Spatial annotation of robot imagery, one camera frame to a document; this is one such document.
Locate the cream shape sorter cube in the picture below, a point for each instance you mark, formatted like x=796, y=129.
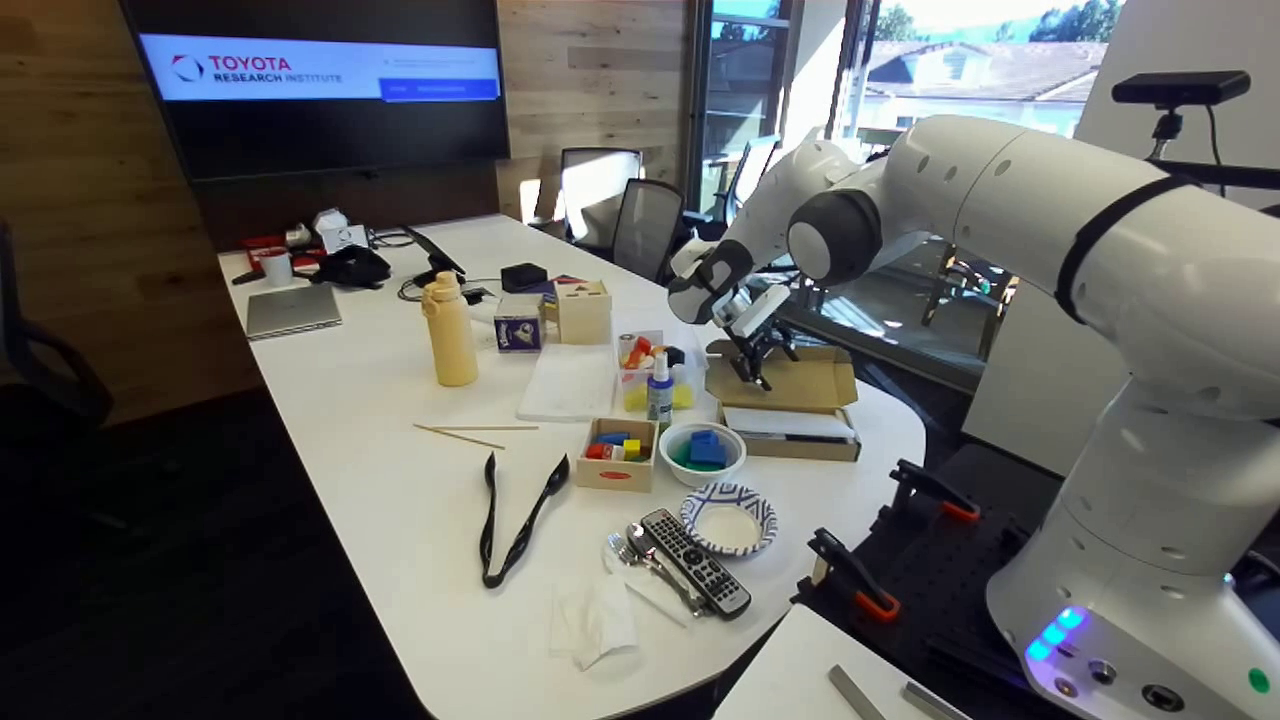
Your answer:
x=584, y=313

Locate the small black box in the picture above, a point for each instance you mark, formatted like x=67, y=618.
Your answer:
x=525, y=278

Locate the blue sponge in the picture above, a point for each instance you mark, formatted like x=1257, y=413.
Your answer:
x=702, y=448

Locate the wooden box of coloured blocks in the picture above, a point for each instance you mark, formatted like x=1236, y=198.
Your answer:
x=616, y=461

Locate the white napkin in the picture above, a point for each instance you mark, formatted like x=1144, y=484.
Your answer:
x=602, y=624

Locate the white mug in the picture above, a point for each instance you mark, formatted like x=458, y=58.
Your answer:
x=278, y=264

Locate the metal stapler tool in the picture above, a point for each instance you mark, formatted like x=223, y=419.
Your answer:
x=693, y=563

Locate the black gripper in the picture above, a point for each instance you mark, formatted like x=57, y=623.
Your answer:
x=762, y=342

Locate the blue white patterned plate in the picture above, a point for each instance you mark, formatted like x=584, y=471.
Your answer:
x=724, y=520

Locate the cream plastic bottle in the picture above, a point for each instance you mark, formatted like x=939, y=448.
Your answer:
x=449, y=342

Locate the white bowl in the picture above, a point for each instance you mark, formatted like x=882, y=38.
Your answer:
x=675, y=461

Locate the silver laptop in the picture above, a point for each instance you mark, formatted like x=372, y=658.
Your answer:
x=294, y=310

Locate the black bag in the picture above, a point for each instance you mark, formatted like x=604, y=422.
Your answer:
x=355, y=264

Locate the black tablet on stand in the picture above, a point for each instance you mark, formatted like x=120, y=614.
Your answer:
x=439, y=259

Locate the white device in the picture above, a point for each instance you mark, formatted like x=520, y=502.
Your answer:
x=336, y=231

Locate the grey metal bar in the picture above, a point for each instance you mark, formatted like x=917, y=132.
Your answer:
x=856, y=693

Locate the wall television screen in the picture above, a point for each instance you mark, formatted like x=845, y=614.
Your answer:
x=322, y=81

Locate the brown cardboard box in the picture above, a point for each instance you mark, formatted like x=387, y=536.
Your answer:
x=803, y=400

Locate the silver spoon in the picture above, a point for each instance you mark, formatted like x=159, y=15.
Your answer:
x=644, y=554

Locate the clear plastic toy container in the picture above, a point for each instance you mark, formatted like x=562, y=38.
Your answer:
x=633, y=383

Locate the black stereo camera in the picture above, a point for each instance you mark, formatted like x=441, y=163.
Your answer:
x=1183, y=89

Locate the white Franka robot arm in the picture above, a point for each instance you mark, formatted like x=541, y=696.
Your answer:
x=1174, y=400

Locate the grey office chair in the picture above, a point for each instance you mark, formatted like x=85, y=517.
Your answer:
x=592, y=187

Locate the black tongs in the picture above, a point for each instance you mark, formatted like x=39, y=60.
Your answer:
x=520, y=524

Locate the black mesh office chair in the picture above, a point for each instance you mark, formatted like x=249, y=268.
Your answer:
x=644, y=225

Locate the wooden chopstick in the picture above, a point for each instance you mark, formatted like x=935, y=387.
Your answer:
x=504, y=424

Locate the black mounting base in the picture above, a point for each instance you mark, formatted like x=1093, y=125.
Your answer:
x=944, y=585

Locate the white glue bottle blue cap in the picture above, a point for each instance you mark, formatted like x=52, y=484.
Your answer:
x=661, y=395

